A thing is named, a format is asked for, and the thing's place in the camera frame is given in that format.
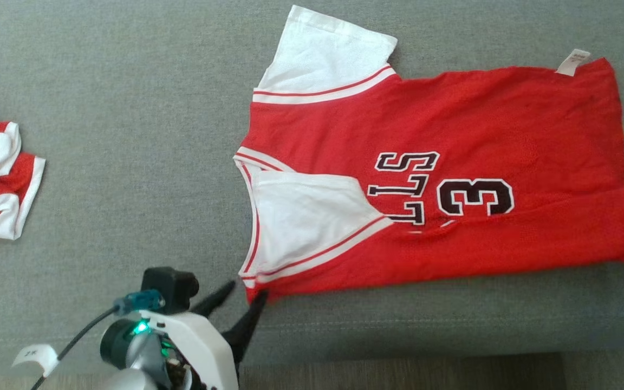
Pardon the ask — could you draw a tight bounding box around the red white basketball jersey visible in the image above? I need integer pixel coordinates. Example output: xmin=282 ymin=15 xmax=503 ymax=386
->
xmin=233 ymin=4 xmax=624 ymax=304

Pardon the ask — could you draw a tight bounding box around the large grey sofa seat cushion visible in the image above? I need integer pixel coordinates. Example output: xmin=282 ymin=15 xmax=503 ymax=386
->
xmin=0 ymin=0 xmax=624 ymax=375

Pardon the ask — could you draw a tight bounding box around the red shorts white trim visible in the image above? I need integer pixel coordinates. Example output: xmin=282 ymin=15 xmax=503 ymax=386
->
xmin=0 ymin=106 xmax=47 ymax=241

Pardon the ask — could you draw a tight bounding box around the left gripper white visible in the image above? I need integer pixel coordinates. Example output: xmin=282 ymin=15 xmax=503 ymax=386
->
xmin=139 ymin=280 xmax=269 ymax=390

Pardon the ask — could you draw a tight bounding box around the left arm black cable teal plug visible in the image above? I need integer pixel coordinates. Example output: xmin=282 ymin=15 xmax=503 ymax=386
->
xmin=30 ymin=290 xmax=166 ymax=390

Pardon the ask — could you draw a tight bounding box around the white paper cable label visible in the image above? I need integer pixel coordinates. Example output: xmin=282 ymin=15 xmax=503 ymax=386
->
xmin=11 ymin=343 xmax=60 ymax=379

